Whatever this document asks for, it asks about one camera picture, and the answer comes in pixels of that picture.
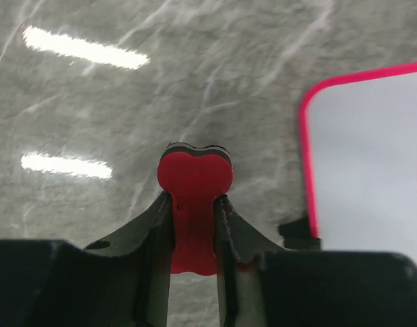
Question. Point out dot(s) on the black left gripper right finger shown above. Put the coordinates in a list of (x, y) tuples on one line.
[(260, 283)]

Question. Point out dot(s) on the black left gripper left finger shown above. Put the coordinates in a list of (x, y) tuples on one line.
[(122, 279)]

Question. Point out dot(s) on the pink framed whiteboard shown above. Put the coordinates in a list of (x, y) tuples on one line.
[(359, 142)]

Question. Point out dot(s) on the black stand foot clip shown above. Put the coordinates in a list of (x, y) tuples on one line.
[(297, 235)]

